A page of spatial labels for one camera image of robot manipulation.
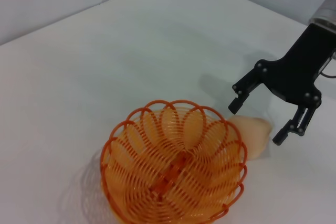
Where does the right arm cable with connector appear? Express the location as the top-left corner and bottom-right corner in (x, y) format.
(318, 50), (336, 80)

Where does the pale steamed bun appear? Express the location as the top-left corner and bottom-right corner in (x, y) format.
(227, 114), (272, 162)

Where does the orange plastic wire basket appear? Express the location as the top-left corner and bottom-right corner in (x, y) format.
(100, 99), (248, 222)

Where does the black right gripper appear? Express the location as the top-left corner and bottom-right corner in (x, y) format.
(227, 23), (336, 145)

